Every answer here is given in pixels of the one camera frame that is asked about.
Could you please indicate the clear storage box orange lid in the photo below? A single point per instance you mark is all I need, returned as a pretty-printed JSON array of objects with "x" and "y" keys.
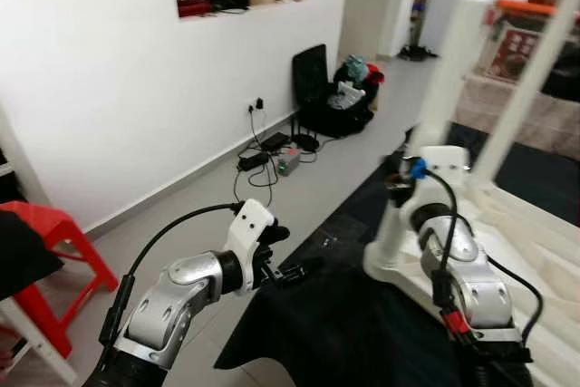
[{"x": 535, "y": 8}]

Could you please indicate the grey charger with red label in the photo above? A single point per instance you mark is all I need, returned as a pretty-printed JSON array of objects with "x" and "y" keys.
[{"x": 288, "y": 162}]

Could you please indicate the wall socket with black plugs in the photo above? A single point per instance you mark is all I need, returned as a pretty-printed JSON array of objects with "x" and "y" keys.
[{"x": 256, "y": 104}]

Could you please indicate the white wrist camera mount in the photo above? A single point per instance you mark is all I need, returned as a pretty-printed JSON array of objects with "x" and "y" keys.
[
  {"x": 444, "y": 165},
  {"x": 249, "y": 224}
]

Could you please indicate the beige cloth covered table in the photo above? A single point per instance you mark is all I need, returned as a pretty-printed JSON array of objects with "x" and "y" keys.
[{"x": 553, "y": 124}]

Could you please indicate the red cloth item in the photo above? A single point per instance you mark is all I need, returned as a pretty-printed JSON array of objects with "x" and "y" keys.
[{"x": 374, "y": 72}]

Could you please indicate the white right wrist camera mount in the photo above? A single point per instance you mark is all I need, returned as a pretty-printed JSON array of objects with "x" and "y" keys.
[{"x": 444, "y": 165}]

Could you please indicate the dark red round object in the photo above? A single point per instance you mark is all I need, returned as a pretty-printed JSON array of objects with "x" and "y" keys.
[{"x": 190, "y": 2}]

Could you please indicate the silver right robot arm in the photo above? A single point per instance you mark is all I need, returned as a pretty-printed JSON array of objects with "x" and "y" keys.
[{"x": 471, "y": 287}]

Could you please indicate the red plastic stool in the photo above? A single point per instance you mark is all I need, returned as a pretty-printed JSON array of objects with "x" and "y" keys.
[{"x": 54, "y": 219}]

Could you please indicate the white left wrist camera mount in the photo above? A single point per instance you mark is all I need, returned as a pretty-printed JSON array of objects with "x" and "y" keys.
[{"x": 249, "y": 224}]

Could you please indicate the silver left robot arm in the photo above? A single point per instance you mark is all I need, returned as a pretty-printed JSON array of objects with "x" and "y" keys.
[{"x": 172, "y": 305}]

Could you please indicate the black power strip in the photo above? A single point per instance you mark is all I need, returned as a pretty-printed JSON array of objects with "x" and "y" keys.
[{"x": 254, "y": 160}]

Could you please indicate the black mop head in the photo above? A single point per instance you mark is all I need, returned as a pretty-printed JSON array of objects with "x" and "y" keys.
[{"x": 417, "y": 52}]

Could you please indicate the teal plush toy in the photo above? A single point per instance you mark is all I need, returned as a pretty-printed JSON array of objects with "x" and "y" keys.
[{"x": 353, "y": 68}]

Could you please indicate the black cloth cover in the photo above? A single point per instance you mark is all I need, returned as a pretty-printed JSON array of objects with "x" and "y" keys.
[{"x": 317, "y": 333}]

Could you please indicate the black power adapter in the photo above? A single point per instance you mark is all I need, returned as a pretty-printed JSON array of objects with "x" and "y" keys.
[{"x": 275, "y": 140}]

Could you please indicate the dark fabric bundle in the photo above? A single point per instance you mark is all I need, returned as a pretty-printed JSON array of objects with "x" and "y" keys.
[{"x": 18, "y": 256}]

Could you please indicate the white plastic table leg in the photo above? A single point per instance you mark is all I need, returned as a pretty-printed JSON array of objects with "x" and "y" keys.
[
  {"x": 444, "y": 88},
  {"x": 530, "y": 79}
]

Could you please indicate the open black suitcase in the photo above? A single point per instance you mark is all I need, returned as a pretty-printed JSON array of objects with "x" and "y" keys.
[{"x": 308, "y": 74}]

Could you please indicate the white frame bar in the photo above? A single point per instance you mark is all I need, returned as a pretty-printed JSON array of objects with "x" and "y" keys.
[{"x": 41, "y": 346}]

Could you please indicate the white plastic bag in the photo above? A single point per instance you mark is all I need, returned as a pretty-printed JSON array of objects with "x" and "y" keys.
[{"x": 346, "y": 95}]

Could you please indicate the flat black router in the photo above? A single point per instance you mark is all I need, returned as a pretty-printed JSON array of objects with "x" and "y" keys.
[{"x": 305, "y": 142}]

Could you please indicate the white appliance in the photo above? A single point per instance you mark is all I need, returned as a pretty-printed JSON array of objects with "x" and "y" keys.
[{"x": 439, "y": 15}]

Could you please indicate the white plastic table top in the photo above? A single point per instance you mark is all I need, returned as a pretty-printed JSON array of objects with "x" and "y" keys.
[{"x": 544, "y": 260}]

